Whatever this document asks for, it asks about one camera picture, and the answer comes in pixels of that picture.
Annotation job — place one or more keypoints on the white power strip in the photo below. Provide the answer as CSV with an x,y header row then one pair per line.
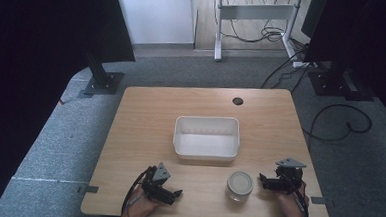
x,y
300,64

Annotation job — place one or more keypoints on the black curtain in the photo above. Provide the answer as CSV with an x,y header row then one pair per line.
x,y
34,46
361,37

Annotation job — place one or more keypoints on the white plastic bin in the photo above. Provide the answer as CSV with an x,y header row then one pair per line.
x,y
205,146

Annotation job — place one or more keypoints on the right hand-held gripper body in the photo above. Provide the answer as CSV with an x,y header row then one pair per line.
x,y
287,180

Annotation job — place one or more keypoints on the black stand with base plate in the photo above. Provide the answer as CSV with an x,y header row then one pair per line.
x,y
101,77

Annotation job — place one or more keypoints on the glass jar with pale lid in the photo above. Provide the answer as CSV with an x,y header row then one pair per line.
x,y
240,185

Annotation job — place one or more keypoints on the white desk frame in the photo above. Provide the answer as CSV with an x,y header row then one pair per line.
x,y
252,11

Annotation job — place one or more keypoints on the person's left hand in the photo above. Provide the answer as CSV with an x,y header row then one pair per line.
x,y
139,207

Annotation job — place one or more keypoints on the grey tape mark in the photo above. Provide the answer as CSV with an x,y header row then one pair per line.
x,y
90,189

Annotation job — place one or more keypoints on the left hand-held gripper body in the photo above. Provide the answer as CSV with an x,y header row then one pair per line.
x,y
158,183

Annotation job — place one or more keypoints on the dark round table grommet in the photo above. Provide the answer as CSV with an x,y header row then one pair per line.
x,y
237,101

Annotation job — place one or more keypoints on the black stand base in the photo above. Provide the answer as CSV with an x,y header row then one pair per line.
x,y
335,84

